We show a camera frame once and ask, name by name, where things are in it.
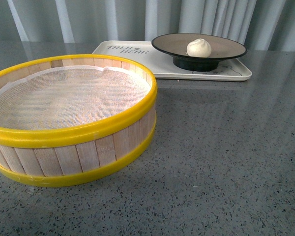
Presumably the yellow-rimmed wooden steamer basket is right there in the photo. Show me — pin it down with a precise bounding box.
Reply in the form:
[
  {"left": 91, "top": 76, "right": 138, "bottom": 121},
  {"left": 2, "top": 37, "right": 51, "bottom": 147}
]
[{"left": 0, "top": 54, "right": 157, "bottom": 187}]

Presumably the white mesh steamer cloth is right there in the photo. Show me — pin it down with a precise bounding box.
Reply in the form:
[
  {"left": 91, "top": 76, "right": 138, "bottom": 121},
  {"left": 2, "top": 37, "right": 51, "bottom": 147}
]
[{"left": 0, "top": 65, "right": 150, "bottom": 130}]

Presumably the white steamed bun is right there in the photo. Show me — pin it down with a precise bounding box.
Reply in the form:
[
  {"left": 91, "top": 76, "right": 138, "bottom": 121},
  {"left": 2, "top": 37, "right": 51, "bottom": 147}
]
[{"left": 186, "top": 38, "right": 212, "bottom": 58}]

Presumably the grey pleated curtain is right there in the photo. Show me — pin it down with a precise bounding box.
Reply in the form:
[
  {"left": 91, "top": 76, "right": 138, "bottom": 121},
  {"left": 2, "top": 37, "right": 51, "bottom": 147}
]
[{"left": 0, "top": 0, "right": 295, "bottom": 52}]

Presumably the brown plate with black rim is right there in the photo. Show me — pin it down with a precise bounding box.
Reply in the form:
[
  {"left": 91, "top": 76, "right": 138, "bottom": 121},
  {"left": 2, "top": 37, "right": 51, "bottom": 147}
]
[{"left": 151, "top": 33, "right": 247, "bottom": 72}]

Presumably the cream rectangular tray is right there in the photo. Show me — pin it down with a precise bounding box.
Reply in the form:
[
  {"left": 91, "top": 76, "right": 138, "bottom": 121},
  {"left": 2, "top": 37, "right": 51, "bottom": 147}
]
[{"left": 93, "top": 40, "right": 252, "bottom": 82}]

